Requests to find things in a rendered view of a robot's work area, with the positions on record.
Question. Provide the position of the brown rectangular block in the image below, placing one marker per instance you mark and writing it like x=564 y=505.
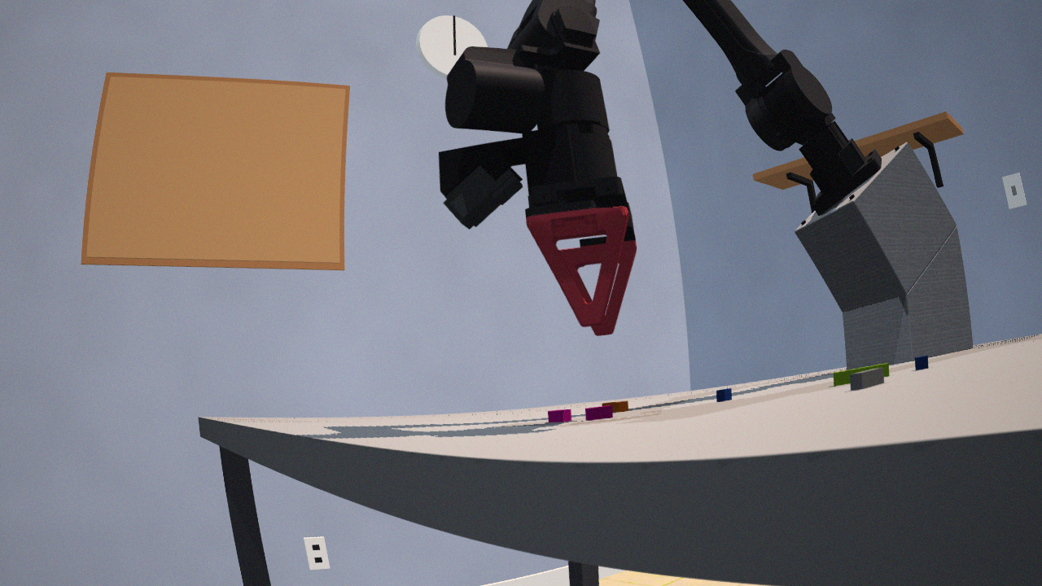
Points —
x=620 y=406

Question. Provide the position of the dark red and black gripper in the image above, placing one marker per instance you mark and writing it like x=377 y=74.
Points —
x=576 y=216

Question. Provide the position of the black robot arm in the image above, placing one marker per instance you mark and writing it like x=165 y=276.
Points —
x=502 y=90

